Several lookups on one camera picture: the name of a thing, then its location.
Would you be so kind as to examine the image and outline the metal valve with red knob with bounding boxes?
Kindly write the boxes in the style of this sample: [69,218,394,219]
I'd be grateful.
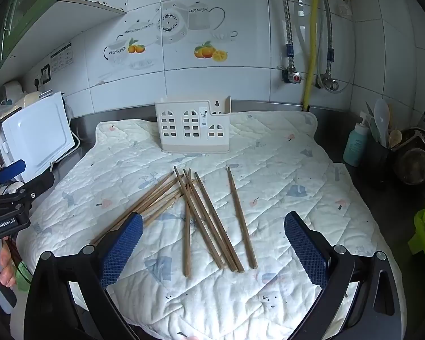
[278,65,303,85]

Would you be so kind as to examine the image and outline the green plastic basket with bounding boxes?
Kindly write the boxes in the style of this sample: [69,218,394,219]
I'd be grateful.
[408,152,425,266]

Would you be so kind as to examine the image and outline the white quilted printed mat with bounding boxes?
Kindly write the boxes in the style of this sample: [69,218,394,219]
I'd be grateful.
[16,111,402,340]

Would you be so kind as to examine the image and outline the braided metal hose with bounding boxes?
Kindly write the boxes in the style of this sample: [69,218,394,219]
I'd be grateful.
[275,0,298,69]
[322,0,341,76]

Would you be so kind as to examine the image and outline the white wall label sticker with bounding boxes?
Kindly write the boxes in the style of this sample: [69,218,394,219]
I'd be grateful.
[50,43,73,72]

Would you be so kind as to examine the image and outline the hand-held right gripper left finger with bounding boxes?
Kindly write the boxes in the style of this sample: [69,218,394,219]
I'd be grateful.
[23,212,144,340]

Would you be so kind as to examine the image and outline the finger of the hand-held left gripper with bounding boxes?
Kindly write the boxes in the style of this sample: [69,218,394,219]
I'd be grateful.
[10,172,55,210]
[0,160,26,185]

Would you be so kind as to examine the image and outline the person's left hand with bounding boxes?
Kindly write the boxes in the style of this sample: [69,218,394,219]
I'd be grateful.
[0,246,18,288]

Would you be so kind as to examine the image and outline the brown bamboo chopstick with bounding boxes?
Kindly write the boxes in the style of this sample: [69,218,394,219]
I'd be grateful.
[228,167,258,269]

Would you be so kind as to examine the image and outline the metal water valve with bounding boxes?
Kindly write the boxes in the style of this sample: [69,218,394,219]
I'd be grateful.
[319,73,340,91]

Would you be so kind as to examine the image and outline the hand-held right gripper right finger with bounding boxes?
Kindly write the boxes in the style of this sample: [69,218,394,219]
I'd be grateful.
[284,211,402,340]

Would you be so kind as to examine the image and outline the pile of wooden chopsticks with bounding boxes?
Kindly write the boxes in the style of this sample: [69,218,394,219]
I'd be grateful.
[88,166,245,279]

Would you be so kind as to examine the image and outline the green wall cabinet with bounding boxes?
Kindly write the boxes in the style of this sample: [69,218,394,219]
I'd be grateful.
[0,0,128,94]

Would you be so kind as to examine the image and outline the black cooking pot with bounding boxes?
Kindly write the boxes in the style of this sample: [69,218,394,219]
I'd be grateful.
[393,127,425,185]

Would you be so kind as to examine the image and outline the white rice paddle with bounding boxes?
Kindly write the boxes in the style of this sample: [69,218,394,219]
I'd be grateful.
[373,98,391,147]

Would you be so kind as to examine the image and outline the wooden spoon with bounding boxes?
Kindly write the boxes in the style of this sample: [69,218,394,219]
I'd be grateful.
[388,129,403,149]

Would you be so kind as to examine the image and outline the beige plastic chopstick holder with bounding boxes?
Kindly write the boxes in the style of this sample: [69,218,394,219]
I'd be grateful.
[154,95,231,154]

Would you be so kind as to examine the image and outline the yellow gas hose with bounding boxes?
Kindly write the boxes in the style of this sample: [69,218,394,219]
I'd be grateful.
[302,0,321,112]

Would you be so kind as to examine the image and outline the teal pump bottle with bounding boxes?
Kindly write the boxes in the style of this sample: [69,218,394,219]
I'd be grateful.
[343,111,372,168]

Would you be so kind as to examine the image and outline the white rounded container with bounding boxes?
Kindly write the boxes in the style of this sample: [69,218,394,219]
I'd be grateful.
[3,81,24,100]

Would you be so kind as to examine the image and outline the white microwave oven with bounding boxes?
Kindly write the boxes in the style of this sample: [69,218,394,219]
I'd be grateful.
[0,91,76,183]

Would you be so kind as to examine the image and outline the white power cable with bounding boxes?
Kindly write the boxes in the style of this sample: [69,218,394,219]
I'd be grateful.
[51,104,81,165]

